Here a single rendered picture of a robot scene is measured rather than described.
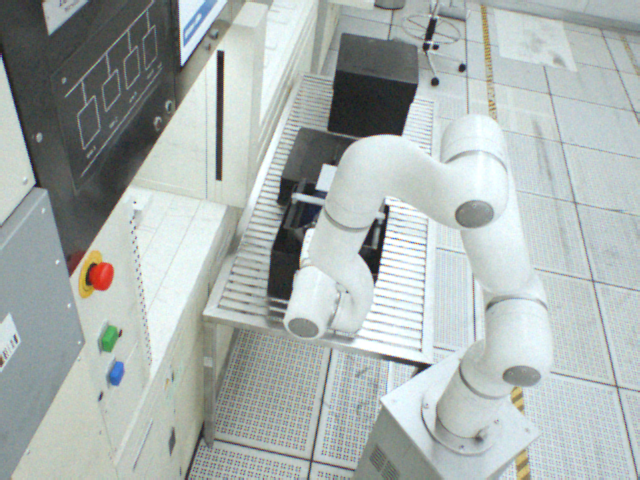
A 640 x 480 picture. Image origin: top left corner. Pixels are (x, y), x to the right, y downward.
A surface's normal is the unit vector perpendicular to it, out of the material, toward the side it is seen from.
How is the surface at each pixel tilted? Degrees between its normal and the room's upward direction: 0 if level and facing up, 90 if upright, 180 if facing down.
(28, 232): 90
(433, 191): 83
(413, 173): 70
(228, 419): 0
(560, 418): 0
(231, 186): 90
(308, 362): 0
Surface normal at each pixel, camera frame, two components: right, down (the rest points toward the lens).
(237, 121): -0.16, 0.69
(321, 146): 0.13, -0.70
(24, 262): 0.98, 0.21
